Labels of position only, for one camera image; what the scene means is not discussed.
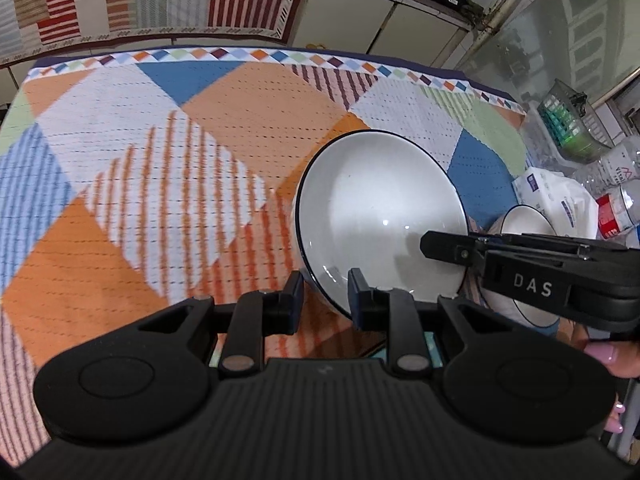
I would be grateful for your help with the patchwork checked tablecloth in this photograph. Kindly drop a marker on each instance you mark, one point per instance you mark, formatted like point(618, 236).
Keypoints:
point(150, 185)

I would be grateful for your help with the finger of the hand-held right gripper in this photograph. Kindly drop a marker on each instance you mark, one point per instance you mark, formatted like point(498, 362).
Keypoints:
point(450, 249)

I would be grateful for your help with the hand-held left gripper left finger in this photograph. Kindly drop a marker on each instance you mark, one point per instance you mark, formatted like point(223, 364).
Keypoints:
point(295, 302)

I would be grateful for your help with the white base cabinet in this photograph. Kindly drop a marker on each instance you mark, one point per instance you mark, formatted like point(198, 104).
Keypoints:
point(390, 25)

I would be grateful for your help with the green plastic basket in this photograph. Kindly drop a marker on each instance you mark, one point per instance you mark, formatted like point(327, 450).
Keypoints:
point(565, 125)

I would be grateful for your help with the white bowl with dark rim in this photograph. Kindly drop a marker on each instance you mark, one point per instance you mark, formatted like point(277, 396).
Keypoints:
point(370, 210)
point(530, 222)

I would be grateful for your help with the white tissue pack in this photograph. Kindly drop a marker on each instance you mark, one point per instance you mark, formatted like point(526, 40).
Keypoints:
point(555, 195)

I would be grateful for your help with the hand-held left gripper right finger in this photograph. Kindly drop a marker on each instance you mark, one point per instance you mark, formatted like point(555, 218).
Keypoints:
point(356, 302)

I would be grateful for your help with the person's right hand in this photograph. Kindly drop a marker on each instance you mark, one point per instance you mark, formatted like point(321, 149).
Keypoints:
point(625, 360)

